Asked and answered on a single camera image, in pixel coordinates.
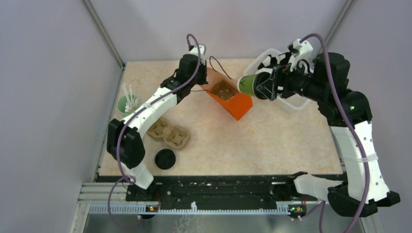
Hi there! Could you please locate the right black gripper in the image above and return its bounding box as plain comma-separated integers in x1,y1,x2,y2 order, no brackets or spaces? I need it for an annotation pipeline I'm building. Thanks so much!
257,57,326,103

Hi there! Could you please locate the green paper coffee cup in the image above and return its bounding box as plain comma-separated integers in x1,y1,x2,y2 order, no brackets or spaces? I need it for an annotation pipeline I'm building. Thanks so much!
237,74,257,97

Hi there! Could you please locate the single brown cup carrier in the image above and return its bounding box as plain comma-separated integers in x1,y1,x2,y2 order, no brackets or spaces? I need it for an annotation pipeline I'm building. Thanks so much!
210,80,239,101

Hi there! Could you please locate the orange paper bag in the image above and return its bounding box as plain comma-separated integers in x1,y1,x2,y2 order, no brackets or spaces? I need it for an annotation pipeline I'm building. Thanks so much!
191,56,253,121

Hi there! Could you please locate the stack of black cup lids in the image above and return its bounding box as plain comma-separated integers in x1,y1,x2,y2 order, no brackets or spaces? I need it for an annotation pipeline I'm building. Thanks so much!
154,149,176,170

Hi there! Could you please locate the black cup lid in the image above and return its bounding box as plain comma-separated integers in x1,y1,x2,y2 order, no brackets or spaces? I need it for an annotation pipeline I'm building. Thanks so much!
255,72,273,94

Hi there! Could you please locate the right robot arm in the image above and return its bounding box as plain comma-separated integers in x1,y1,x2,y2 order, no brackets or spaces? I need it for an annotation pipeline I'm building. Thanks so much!
250,39,400,217

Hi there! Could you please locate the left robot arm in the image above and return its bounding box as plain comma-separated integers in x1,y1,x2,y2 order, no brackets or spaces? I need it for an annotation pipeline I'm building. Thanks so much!
106,44,207,201

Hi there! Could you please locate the black and white striped cloth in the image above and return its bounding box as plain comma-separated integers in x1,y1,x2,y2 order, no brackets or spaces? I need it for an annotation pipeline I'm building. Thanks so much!
256,54,312,74

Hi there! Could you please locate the white plastic basket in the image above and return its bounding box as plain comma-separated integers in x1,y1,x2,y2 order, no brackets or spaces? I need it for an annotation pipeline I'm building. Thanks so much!
243,48,311,112

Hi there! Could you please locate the green cup with white stirrers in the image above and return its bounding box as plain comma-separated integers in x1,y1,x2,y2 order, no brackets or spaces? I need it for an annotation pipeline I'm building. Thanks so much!
117,83,139,116

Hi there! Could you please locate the brown cardboard cup carrier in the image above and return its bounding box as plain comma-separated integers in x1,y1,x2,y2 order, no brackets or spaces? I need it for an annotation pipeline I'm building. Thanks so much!
146,117,190,150

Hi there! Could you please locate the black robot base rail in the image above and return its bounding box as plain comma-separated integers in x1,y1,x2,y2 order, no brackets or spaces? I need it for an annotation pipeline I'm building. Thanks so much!
125,175,302,211

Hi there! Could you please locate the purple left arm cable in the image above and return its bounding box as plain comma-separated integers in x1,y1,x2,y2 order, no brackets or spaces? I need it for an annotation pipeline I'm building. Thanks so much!
107,33,202,231

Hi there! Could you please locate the white cable duct strip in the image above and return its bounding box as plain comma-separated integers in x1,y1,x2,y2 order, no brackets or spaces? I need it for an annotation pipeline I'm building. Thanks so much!
88,202,290,215

